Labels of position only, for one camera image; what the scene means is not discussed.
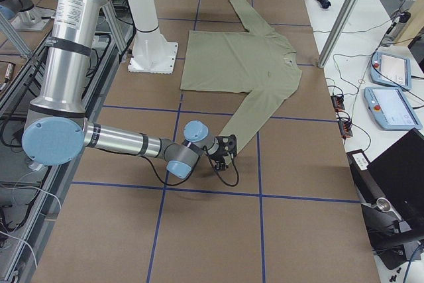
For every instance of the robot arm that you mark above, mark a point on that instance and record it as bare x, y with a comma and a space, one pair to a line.
57, 129
11, 8

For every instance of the far teach pendant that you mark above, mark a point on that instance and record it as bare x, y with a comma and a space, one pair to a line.
389, 69

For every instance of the olive green long-sleeve shirt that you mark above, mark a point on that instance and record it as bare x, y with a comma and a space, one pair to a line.
259, 62

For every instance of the aluminium frame post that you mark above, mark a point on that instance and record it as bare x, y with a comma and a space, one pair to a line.
336, 31

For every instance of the teach pendant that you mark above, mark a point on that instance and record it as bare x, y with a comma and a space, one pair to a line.
390, 109
389, 69

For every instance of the black monitor stand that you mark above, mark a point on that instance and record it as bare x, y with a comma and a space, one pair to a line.
390, 235

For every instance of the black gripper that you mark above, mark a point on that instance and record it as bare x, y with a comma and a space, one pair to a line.
217, 156

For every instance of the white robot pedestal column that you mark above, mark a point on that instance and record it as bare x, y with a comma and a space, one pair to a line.
151, 52

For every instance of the black laptop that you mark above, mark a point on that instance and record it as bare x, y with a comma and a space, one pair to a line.
399, 173

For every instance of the near teach pendant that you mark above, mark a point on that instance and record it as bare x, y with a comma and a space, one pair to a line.
390, 109

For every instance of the orange black electronics board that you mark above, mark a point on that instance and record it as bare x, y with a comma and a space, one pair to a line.
344, 120

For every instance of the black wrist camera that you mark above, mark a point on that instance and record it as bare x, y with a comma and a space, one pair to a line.
221, 166

